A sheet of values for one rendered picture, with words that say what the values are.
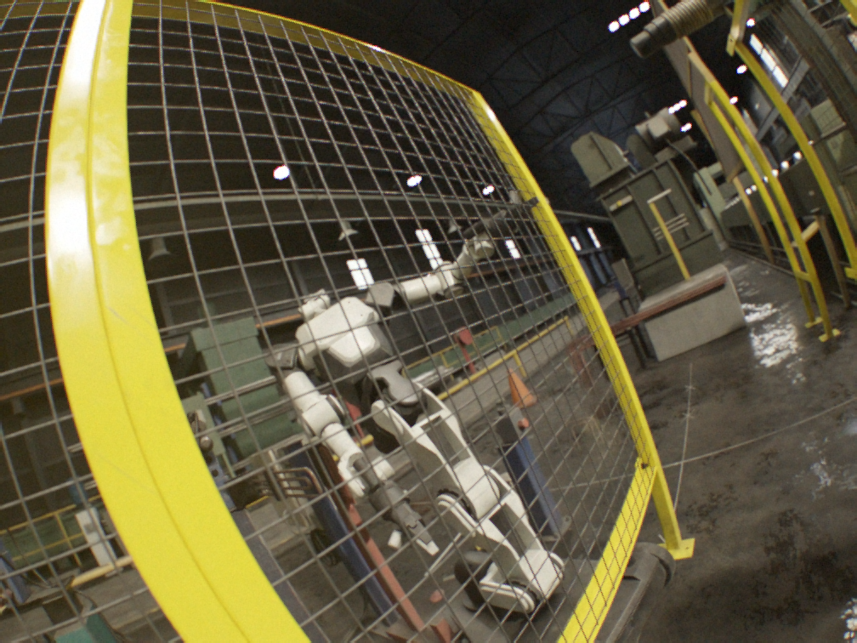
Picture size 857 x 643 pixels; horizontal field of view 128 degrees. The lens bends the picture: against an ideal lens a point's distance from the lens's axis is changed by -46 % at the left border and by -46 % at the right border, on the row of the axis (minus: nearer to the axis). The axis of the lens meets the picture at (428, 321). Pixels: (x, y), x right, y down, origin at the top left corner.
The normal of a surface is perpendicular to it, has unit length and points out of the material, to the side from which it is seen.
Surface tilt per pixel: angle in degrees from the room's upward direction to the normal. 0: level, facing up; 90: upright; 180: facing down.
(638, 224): 90
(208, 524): 90
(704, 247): 90
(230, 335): 90
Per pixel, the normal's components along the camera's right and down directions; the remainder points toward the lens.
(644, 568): 0.11, -0.88
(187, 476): 0.66, -0.37
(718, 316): -0.62, 0.21
